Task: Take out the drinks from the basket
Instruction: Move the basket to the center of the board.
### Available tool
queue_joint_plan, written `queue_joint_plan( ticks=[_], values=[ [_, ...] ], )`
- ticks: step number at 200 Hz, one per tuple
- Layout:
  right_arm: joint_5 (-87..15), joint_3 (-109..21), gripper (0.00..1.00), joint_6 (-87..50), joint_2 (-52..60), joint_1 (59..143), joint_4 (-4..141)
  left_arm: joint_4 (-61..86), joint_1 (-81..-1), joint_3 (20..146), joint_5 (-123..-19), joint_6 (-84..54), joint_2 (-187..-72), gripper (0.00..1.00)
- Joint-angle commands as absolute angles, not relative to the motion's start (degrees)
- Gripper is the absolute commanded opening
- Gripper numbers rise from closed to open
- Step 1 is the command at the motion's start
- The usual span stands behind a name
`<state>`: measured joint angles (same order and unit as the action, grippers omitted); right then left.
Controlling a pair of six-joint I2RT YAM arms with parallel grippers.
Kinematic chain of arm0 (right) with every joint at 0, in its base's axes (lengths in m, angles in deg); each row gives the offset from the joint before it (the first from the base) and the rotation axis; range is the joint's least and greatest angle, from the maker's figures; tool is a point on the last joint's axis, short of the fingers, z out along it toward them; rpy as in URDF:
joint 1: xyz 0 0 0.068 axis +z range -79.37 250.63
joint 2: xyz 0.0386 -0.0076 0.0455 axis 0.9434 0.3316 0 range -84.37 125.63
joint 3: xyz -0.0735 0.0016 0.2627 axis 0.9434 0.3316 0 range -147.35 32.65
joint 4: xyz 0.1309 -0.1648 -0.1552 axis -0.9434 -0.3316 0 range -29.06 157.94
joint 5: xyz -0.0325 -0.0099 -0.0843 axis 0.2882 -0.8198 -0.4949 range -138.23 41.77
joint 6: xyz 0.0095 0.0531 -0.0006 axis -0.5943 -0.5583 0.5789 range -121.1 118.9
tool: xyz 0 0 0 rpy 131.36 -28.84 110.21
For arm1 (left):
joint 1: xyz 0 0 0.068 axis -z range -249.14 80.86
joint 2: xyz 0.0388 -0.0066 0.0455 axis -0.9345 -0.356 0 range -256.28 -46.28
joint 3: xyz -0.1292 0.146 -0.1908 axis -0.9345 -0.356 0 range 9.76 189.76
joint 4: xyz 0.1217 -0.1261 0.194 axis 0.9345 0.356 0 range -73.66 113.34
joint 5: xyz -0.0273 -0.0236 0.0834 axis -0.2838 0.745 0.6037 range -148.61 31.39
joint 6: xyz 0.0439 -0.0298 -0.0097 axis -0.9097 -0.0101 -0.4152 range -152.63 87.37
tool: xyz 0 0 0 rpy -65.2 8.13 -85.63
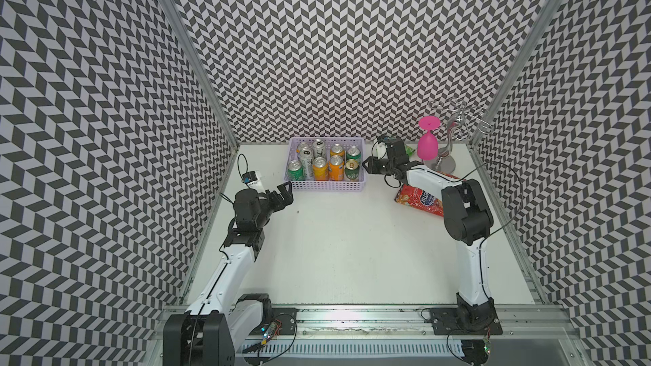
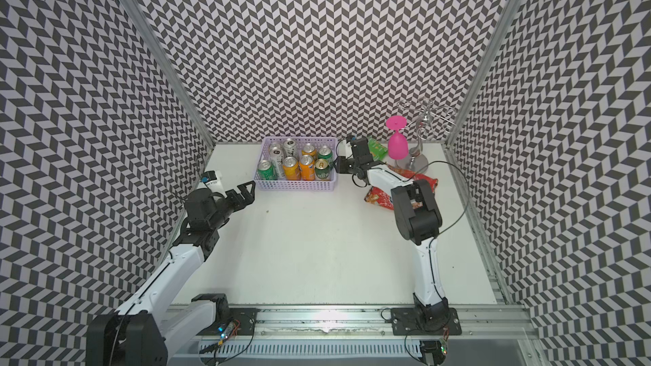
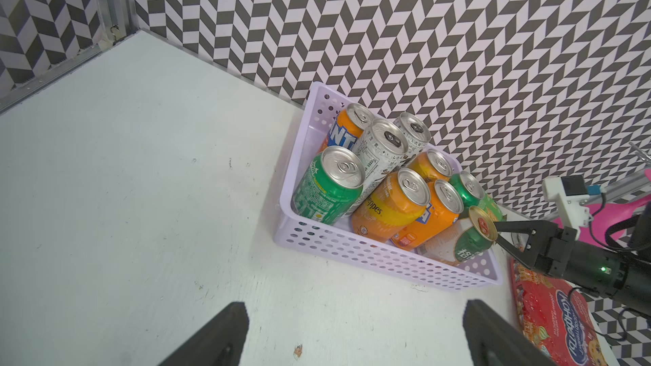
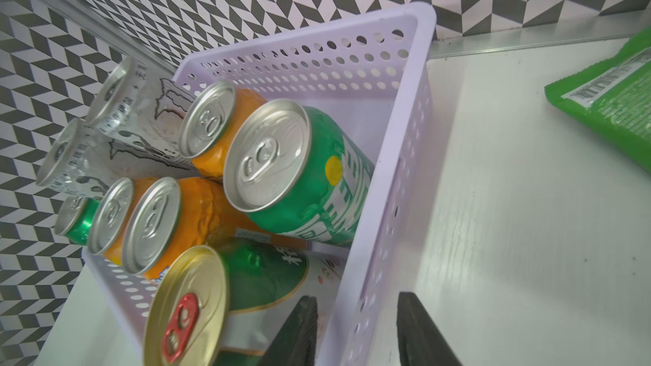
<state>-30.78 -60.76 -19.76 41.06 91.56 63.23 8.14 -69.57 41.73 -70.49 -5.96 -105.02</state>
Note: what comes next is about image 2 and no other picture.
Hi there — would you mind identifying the green can gold top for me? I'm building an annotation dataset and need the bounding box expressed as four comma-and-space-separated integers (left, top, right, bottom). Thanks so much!
315, 159, 331, 181

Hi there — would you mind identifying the green soda can silver top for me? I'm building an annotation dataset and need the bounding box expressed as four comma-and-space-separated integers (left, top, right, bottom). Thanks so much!
257, 159, 278, 181

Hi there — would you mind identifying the lavender plastic basket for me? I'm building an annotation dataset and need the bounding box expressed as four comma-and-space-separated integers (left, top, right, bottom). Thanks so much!
254, 136, 339, 191

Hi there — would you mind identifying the orange fanta can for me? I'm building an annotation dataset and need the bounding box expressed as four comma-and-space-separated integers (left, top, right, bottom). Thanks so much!
282, 156, 301, 181

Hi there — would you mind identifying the white monster can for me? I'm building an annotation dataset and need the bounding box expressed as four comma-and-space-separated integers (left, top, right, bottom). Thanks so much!
268, 142, 286, 181
282, 137, 297, 158

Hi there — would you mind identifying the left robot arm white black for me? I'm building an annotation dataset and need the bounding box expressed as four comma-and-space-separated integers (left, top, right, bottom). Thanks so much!
85, 181, 256, 365

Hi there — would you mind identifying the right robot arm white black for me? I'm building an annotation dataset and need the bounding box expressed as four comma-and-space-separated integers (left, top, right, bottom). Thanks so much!
335, 136, 452, 332

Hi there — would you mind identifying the green snack packet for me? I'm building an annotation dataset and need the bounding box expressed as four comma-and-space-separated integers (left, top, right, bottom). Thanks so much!
367, 137, 388, 161

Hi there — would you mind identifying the green can back row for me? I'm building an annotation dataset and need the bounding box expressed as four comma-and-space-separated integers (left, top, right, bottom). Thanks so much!
317, 145, 333, 164

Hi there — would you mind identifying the orange schweppes can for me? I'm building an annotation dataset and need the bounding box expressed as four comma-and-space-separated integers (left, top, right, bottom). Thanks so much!
299, 154, 316, 181

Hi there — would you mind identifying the red candy bag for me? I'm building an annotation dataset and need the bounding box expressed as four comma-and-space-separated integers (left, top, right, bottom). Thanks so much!
364, 164, 439, 210

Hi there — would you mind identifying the orange soda can back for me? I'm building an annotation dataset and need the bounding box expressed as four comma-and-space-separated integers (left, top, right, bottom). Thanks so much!
301, 142, 318, 160

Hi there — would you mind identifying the pink wine glass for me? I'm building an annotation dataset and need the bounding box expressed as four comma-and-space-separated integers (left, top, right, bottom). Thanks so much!
386, 115, 409, 160

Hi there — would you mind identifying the chrome glass holder stand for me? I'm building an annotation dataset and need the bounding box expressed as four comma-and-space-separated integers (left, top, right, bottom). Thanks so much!
396, 98, 455, 174

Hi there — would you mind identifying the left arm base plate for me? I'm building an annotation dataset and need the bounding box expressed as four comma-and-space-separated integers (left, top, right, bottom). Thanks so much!
198, 307, 259, 337

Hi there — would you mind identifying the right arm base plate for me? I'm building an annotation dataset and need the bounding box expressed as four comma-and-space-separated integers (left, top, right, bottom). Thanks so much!
390, 307, 462, 337

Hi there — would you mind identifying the aluminium mounting rail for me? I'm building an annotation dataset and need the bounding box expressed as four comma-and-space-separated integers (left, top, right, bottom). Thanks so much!
170, 304, 548, 365

